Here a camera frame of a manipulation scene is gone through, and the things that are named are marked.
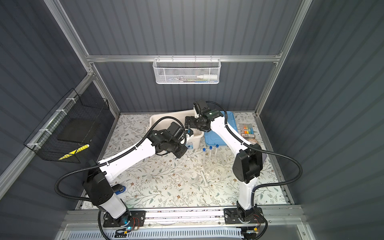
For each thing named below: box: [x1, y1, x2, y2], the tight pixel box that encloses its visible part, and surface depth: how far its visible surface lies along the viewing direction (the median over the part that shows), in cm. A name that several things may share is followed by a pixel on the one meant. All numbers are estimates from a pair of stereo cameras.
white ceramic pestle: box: [200, 171, 209, 187], surface depth 86 cm
